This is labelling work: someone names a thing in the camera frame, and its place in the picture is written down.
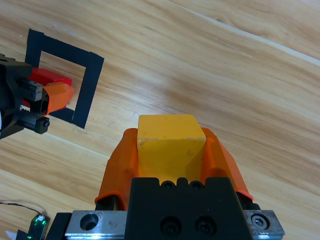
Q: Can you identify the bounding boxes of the thin black wire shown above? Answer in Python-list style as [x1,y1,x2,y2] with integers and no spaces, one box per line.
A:
[0,200,48,216]

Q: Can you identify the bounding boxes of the yellow wooden block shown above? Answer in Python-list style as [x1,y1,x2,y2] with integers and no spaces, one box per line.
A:
[136,114,207,182]

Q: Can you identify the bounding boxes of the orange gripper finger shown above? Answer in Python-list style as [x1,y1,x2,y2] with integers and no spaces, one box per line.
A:
[39,83,75,117]
[94,127,141,211]
[199,126,261,212]

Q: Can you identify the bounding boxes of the circuit board with green LEDs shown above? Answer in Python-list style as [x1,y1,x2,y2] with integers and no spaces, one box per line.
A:
[26,213,51,240]

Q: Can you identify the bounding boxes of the red wooden block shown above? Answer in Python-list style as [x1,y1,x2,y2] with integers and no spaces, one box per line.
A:
[21,67,74,107]

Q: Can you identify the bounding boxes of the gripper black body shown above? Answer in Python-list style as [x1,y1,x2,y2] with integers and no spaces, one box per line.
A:
[0,53,51,140]

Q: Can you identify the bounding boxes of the black tape square outline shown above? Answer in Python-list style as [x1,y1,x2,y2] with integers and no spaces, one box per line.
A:
[24,28,105,130]

